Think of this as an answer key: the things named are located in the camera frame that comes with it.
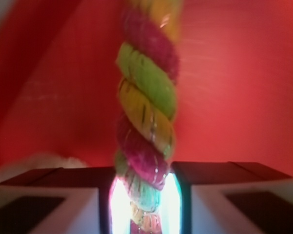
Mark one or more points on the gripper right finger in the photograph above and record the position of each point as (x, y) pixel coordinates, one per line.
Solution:
(234, 198)

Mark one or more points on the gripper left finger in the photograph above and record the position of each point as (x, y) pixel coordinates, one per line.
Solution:
(57, 201)

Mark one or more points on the red plastic tray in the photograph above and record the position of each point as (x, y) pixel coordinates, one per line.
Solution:
(58, 80)

